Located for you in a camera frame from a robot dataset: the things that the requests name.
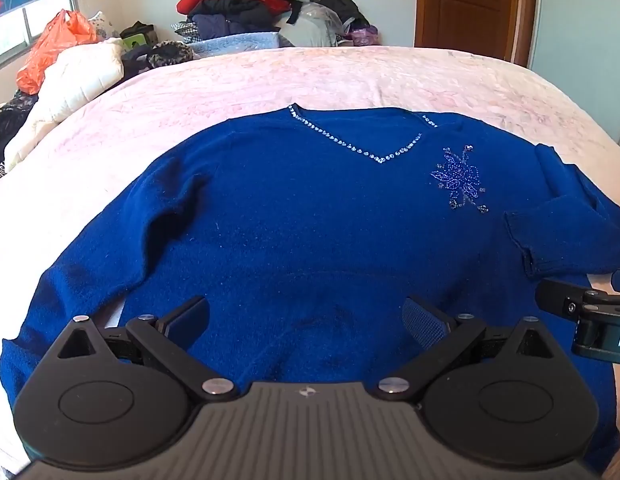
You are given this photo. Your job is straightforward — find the bed with pink sheet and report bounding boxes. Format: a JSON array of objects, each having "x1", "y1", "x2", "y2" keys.
[{"x1": 0, "y1": 46, "x2": 620, "y2": 480}]

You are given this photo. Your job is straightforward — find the clear plastic bundle bag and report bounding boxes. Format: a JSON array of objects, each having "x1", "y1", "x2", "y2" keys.
[{"x1": 279, "y1": 2, "x2": 347, "y2": 49}]

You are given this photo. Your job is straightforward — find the dark navy garment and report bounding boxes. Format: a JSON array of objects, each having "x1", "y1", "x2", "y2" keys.
[{"x1": 190, "y1": 0, "x2": 282, "y2": 41}]

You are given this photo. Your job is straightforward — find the blue beaded knit sweater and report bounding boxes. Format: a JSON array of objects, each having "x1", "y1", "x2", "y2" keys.
[{"x1": 0, "y1": 102, "x2": 620, "y2": 466}]

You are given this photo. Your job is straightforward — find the white quilted duvet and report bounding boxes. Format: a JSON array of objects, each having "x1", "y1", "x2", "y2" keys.
[{"x1": 4, "y1": 39, "x2": 127, "y2": 172}]

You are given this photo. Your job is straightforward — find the brown wooden door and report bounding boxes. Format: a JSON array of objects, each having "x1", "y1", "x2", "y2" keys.
[{"x1": 414, "y1": 0, "x2": 539, "y2": 69}]

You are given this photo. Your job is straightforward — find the dark patterned clothes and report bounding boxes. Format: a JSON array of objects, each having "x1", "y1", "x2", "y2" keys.
[{"x1": 122, "y1": 40, "x2": 195, "y2": 79}]

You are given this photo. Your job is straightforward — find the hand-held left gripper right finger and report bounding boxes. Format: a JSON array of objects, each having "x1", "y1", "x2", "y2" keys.
[{"x1": 377, "y1": 295, "x2": 561, "y2": 404}]

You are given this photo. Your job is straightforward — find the light blue blanket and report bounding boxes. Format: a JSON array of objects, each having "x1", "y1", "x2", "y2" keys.
[{"x1": 187, "y1": 31, "x2": 297, "y2": 60}]

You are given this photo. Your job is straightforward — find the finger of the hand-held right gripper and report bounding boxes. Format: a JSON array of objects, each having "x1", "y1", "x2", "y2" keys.
[{"x1": 535, "y1": 277, "x2": 620, "y2": 322}]

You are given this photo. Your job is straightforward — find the pale wardrobe sliding door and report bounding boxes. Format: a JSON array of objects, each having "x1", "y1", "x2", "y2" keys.
[{"x1": 529, "y1": 0, "x2": 620, "y2": 153}]

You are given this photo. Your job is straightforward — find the window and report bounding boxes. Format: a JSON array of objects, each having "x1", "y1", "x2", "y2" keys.
[{"x1": 0, "y1": 0, "x2": 75, "y2": 77}]

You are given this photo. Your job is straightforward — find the purple bag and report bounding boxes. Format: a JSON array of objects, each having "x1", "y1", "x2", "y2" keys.
[{"x1": 346, "y1": 25, "x2": 381, "y2": 47}]

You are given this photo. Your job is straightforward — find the dark printed cloth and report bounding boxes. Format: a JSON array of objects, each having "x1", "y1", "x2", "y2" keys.
[{"x1": 0, "y1": 89, "x2": 40, "y2": 186}]

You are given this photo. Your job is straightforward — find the floral pillow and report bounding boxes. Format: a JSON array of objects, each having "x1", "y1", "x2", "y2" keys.
[{"x1": 87, "y1": 10, "x2": 122, "y2": 42}]

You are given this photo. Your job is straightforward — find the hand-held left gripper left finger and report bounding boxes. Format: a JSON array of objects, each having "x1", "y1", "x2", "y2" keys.
[{"x1": 55, "y1": 295, "x2": 238, "y2": 405}]

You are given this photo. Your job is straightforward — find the orange plastic bag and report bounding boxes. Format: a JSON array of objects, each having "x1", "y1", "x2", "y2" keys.
[{"x1": 16, "y1": 9, "x2": 99, "y2": 96}]

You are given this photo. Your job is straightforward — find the black jacket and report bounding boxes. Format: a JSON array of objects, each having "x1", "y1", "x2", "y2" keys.
[{"x1": 319, "y1": 0, "x2": 372, "y2": 36}]

